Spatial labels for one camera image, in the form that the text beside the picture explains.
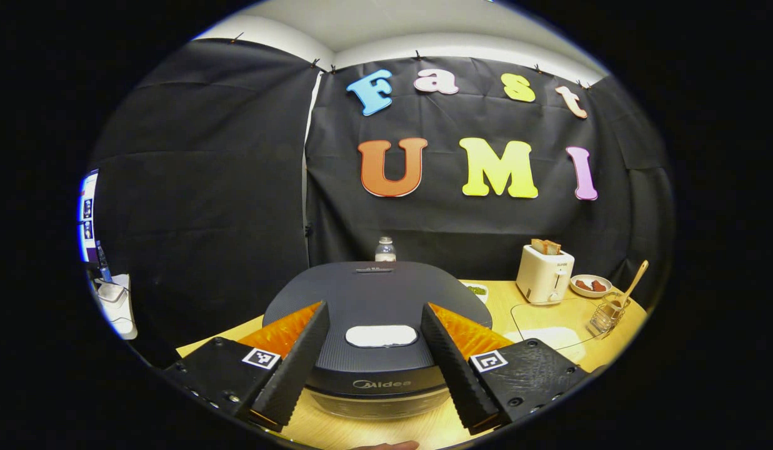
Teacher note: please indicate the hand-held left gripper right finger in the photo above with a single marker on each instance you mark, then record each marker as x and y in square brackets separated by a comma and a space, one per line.
[458, 372]

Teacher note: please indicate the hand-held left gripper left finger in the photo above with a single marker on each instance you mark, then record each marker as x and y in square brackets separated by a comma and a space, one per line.
[299, 369]

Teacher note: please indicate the black and silver rice cooker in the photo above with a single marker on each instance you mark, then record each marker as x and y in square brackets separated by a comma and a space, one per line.
[374, 300]

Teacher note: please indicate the wooden spoon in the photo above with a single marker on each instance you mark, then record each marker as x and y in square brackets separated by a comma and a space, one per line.
[633, 284]

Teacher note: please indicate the white divided bean dish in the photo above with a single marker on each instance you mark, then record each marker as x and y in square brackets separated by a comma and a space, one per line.
[477, 290]

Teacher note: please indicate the clear glass container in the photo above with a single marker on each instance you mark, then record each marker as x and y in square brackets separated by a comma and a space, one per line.
[548, 312]

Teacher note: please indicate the white toaster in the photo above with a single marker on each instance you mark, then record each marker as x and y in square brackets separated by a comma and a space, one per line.
[542, 278]

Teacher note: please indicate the clear bottle with red label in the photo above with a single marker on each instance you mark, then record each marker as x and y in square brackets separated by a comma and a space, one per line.
[385, 250]

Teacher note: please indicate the brown toast slice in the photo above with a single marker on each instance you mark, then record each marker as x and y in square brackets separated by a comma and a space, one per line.
[552, 248]
[538, 246]

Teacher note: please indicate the brown meat piece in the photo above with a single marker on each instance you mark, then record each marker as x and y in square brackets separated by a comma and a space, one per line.
[598, 286]
[583, 285]

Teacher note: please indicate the round white plate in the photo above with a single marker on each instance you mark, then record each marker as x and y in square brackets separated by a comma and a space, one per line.
[589, 294]

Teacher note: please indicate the white device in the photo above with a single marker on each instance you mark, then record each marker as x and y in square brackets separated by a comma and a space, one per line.
[117, 309]

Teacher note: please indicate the wall poster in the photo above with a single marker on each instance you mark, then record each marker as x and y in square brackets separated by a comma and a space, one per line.
[88, 212]

